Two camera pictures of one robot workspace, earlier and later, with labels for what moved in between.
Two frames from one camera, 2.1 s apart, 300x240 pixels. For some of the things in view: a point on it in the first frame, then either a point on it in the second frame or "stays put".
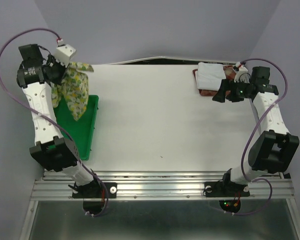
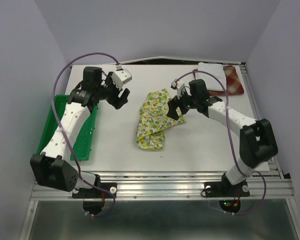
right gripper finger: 220,96 to 172,113
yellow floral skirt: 74,88 to 154,119
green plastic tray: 81,132 stays put
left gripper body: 57,70 to 109,91
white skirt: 209,76 stays put
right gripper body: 238,91 to 187,102
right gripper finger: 224,86 to 174,102
